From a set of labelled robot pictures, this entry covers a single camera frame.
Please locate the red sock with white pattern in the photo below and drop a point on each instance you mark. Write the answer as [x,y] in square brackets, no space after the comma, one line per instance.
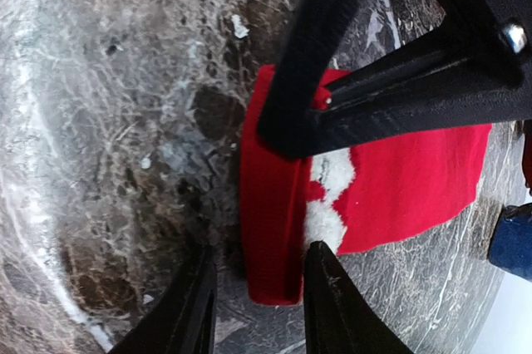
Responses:
[354,199]

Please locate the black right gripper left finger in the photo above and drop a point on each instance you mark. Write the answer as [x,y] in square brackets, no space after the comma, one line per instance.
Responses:
[183,320]

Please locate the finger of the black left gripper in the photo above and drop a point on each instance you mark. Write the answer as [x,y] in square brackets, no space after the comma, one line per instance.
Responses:
[291,124]
[437,81]

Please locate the dark blue enamel mug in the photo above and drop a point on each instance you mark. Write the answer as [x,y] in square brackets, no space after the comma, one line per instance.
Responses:
[510,245]

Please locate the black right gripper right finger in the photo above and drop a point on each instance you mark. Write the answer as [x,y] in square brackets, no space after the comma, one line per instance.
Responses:
[337,318]

